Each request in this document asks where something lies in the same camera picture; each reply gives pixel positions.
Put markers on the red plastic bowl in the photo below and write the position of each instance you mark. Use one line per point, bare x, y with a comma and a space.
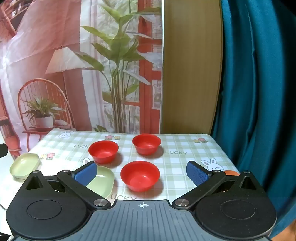
146, 143
103, 151
140, 176

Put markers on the green checked rabbit tablecloth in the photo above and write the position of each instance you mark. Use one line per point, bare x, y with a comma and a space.
180, 166

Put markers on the wooden board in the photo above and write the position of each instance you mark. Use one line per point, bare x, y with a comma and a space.
189, 69

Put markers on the printed backdrop cloth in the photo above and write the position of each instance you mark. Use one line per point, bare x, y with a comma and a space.
69, 69

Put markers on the orange square plate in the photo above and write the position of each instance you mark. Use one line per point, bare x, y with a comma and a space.
230, 172

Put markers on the teal curtain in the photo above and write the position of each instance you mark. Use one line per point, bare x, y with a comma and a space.
261, 92

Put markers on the light green square plate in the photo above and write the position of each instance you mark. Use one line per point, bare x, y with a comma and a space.
102, 183
23, 165

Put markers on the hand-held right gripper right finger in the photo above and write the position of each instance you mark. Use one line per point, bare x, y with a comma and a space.
196, 174

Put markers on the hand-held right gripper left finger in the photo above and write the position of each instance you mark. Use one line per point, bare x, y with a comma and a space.
85, 173

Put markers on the black object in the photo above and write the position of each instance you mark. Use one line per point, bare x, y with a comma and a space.
2, 150

